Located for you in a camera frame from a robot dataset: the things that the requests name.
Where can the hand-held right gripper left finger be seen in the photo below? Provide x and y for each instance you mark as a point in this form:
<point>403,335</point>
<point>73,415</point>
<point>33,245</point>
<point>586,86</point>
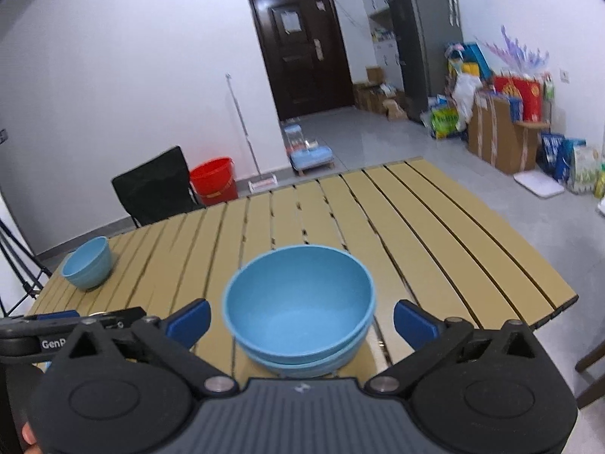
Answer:
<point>189,319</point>

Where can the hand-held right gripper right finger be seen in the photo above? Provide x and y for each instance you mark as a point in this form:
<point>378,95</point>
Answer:
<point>416,321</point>

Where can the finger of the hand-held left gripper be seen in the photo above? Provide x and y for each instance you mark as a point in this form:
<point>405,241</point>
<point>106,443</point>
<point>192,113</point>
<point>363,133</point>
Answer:
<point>56,316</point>
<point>120,316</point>

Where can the blue ribbed bowl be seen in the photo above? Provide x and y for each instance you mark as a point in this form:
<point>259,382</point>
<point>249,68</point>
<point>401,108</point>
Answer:
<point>293,368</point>
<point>87,265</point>
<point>298,312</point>

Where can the person's left hand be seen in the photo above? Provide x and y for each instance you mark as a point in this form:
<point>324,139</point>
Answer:
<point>30,435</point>

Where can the black folding chair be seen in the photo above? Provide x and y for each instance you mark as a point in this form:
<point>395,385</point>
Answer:
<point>151,189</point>

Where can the red plastic bucket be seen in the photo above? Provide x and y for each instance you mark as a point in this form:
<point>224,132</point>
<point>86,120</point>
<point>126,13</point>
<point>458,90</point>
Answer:
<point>215,182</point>

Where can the white flat mop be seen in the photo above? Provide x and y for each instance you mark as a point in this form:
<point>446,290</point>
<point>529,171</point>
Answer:
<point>262,184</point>

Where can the brown wooden chair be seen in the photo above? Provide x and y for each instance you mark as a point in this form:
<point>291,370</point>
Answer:
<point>591,373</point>

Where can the white floor scale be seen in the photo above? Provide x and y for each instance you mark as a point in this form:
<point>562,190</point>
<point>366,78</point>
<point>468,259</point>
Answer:
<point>539,183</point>

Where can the large taped cardboard box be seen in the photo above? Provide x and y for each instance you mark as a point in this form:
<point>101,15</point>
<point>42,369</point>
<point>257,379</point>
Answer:
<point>501,142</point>

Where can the blue pet water dispenser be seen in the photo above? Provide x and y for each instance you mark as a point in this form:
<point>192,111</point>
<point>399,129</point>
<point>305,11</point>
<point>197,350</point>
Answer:
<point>307,153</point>

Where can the green pet food bag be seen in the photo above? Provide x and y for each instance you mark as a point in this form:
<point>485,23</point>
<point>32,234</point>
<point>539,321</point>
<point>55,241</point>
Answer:
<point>445,123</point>

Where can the tan wooden object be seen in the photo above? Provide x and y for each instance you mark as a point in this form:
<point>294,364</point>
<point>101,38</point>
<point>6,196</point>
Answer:
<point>396,111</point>

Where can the blue pet food bag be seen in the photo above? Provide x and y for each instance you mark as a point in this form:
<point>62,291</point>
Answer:
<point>562,156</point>

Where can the open cardboard box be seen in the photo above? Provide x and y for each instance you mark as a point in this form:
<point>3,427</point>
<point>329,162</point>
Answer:
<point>376,98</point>

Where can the white green bag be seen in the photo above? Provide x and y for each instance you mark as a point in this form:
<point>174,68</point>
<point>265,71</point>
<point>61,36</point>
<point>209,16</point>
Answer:
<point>585,170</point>

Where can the white plastic bag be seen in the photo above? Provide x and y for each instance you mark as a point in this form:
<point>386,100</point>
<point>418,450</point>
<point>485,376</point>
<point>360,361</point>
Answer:
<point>465,99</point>

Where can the red gift box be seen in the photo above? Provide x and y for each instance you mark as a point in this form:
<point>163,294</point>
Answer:
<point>520,97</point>

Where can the brown cardboard box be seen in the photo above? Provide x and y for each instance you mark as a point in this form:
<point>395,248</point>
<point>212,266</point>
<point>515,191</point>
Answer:
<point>375,74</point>

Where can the white lower cabinet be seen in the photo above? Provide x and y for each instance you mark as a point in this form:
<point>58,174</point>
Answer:
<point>385,64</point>

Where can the blue gift bag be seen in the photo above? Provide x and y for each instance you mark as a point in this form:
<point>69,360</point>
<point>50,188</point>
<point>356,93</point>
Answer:
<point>472,61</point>

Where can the grey refrigerator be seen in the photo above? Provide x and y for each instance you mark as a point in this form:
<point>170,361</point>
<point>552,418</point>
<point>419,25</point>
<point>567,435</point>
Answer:
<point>420,42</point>

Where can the purple coral decoration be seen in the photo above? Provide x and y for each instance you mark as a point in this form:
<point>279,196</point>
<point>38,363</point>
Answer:
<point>515,52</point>

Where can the dark wooden door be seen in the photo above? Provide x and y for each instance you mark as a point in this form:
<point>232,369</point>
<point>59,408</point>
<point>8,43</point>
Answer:
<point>302,52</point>

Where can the black camera tripod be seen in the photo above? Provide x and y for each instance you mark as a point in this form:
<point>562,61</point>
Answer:
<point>28,254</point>

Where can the white wall outlet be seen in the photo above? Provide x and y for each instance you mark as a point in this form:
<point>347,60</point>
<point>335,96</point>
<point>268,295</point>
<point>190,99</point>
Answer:
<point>565,74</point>

